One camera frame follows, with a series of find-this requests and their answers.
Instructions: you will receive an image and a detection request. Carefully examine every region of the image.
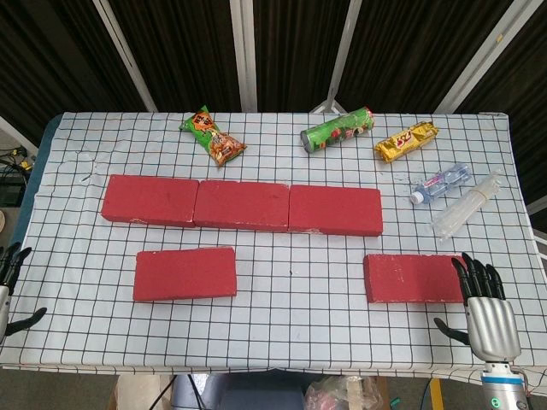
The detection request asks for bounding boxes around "red brick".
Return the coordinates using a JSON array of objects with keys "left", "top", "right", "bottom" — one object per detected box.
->
[
  {"left": 362, "top": 254, "right": 467, "bottom": 304},
  {"left": 132, "top": 246, "right": 238, "bottom": 302},
  {"left": 100, "top": 173, "right": 200, "bottom": 229},
  {"left": 288, "top": 184, "right": 384, "bottom": 237},
  {"left": 193, "top": 179, "right": 291, "bottom": 233}
]

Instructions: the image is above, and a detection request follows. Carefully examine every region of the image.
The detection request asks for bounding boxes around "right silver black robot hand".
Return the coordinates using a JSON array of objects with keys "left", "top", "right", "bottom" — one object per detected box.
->
[{"left": 433, "top": 251, "right": 522, "bottom": 364}]

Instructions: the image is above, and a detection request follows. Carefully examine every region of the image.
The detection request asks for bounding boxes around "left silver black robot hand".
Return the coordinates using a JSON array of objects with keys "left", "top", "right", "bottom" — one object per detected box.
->
[{"left": 0, "top": 241, "right": 48, "bottom": 343}]

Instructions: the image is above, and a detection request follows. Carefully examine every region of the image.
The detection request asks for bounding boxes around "black equipment with cables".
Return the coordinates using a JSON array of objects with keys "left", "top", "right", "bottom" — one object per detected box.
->
[{"left": 0, "top": 144, "right": 38, "bottom": 208}]

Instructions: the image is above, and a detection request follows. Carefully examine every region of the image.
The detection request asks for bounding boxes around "clear water bottle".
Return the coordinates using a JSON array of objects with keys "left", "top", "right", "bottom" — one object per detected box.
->
[{"left": 410, "top": 163, "right": 473, "bottom": 205}]

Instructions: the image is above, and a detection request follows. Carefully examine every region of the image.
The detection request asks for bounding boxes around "white black checkered tablecloth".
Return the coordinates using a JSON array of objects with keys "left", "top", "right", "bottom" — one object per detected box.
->
[{"left": 0, "top": 111, "right": 547, "bottom": 384}]

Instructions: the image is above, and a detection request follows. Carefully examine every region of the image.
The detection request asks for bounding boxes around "white metal frame post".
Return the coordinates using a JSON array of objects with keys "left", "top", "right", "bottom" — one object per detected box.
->
[
  {"left": 309, "top": 0, "right": 364, "bottom": 115},
  {"left": 229, "top": 0, "right": 259, "bottom": 113},
  {"left": 433, "top": 0, "right": 525, "bottom": 114},
  {"left": 91, "top": 0, "right": 159, "bottom": 113}
]

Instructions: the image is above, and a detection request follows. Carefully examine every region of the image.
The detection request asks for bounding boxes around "crumpled clear plastic bag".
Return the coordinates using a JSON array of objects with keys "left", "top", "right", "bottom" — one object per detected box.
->
[{"left": 305, "top": 375, "right": 384, "bottom": 410}]

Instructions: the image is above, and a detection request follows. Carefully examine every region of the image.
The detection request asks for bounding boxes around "yellow biscuit pack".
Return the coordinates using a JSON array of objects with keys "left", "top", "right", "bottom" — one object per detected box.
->
[{"left": 373, "top": 120, "right": 440, "bottom": 164}]

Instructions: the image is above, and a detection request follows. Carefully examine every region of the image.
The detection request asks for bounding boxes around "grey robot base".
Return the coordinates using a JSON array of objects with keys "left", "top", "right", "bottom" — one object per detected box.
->
[{"left": 170, "top": 373, "right": 307, "bottom": 410}]

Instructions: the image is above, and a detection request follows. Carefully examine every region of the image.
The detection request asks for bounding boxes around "right arm wrist cable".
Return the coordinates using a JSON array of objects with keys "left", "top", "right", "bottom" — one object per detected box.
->
[{"left": 510, "top": 361, "right": 536, "bottom": 398}]

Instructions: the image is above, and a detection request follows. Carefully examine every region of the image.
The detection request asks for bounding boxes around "green chips can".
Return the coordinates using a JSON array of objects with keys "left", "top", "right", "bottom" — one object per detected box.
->
[{"left": 300, "top": 106, "right": 375, "bottom": 153}]

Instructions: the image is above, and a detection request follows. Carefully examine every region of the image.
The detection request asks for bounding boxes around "clear plastic bottle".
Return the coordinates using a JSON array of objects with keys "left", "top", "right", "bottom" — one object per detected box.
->
[{"left": 430, "top": 170, "right": 503, "bottom": 243}]

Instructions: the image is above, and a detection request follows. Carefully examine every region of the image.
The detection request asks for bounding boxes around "green snack bag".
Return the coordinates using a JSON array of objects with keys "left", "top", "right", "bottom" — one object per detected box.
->
[{"left": 178, "top": 105, "right": 248, "bottom": 168}]

